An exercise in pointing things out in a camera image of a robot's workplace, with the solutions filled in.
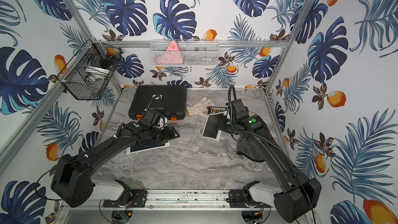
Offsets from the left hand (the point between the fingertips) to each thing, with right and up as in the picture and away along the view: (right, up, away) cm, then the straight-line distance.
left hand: (175, 135), depth 80 cm
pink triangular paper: (-3, +45, +10) cm, 47 cm away
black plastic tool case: (-7, +19, +27) cm, 34 cm away
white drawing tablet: (-21, -10, +10) cm, 25 cm away
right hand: (+23, +7, -4) cm, 24 cm away
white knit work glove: (+13, +14, +30) cm, 36 cm away
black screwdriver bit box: (+21, +13, +26) cm, 36 cm away
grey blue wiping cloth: (+39, -8, +8) cm, 40 cm away
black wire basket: (-50, +47, +12) cm, 69 cm away
